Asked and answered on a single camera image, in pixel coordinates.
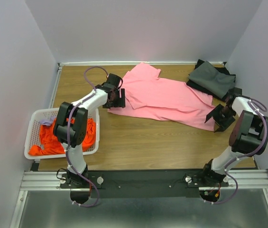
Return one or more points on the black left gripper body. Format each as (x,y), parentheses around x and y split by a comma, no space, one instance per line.
(115,100)

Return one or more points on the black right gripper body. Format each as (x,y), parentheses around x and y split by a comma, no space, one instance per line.
(225,116)

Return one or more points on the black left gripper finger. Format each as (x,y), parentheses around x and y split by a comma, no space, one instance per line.
(108,106)
(121,99)

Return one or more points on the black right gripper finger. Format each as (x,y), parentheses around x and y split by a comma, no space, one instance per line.
(215,114)
(223,124)

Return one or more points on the pink t shirt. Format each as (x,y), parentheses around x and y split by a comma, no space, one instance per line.
(149,96)

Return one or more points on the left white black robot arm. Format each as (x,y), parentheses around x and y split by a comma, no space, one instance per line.
(71,124)

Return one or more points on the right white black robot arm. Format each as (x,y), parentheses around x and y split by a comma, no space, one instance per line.
(249,136)

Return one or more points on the folded grey t shirt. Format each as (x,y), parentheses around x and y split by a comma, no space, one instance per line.
(212,76)

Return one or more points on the purple cloth in basket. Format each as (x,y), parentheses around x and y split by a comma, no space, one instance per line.
(47,122)

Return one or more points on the orange t shirt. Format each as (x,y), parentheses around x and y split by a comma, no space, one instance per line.
(50,144)

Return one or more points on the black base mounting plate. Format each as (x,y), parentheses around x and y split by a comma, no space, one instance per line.
(85,196)

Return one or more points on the white plastic laundry basket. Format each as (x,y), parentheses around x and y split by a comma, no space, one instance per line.
(32,137)

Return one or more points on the front aluminium frame rail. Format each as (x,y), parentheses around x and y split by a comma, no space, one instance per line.
(52,180)

